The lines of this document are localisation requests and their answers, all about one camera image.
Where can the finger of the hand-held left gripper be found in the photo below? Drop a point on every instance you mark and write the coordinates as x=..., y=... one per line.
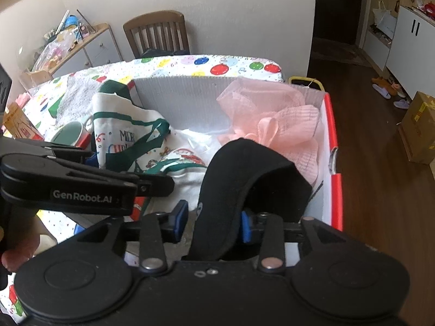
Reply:
x=51, y=149
x=156, y=185

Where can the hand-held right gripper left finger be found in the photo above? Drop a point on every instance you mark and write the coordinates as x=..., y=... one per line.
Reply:
x=180, y=222

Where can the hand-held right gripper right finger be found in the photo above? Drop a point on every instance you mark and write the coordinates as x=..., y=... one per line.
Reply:
x=246, y=229

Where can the green sponge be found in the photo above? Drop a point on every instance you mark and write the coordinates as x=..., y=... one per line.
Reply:
x=53, y=108

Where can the grey white towel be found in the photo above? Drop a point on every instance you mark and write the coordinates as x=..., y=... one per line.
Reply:
x=78, y=91

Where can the black soft cap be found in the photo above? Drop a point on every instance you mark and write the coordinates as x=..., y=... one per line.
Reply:
x=238, y=163

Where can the red shoe box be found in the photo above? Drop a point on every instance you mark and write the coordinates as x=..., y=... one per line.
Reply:
x=204, y=102

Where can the pink bath pouf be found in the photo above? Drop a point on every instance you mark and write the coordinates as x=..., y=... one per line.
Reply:
x=272, y=108

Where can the person's left hand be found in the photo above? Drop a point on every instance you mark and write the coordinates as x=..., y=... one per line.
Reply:
x=20, y=254

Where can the pale green cup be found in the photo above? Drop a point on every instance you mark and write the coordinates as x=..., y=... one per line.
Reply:
x=68, y=132

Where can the tea bottle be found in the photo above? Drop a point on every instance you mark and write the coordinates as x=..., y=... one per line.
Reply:
x=20, y=122

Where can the pink cloth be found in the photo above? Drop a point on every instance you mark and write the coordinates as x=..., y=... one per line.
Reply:
x=24, y=97

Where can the plastic bag of items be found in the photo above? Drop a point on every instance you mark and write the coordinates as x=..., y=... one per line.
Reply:
x=56, y=51

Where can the white wood-topped side cabinet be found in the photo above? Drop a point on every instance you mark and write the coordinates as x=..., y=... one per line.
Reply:
x=102, y=47

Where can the wooden chair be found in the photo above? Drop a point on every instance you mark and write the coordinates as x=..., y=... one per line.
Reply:
x=153, y=27

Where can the yellow rimmed bin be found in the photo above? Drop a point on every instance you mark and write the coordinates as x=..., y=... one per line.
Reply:
x=306, y=79

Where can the pale slipper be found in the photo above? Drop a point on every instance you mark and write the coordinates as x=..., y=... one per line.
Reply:
x=383, y=93
x=401, y=104

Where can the doormat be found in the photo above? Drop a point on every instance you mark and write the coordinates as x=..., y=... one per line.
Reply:
x=340, y=56

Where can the orange slipper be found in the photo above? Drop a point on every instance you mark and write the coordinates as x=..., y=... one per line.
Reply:
x=380, y=80

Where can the cardboard box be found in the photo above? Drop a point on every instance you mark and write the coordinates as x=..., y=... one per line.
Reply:
x=419, y=129

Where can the dark door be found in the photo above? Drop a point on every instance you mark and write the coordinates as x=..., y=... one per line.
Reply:
x=340, y=6

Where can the white shopping bag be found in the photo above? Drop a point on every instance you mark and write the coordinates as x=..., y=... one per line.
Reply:
x=385, y=20

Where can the white and wood wall cabinet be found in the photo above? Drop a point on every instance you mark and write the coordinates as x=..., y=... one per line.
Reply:
x=407, y=40

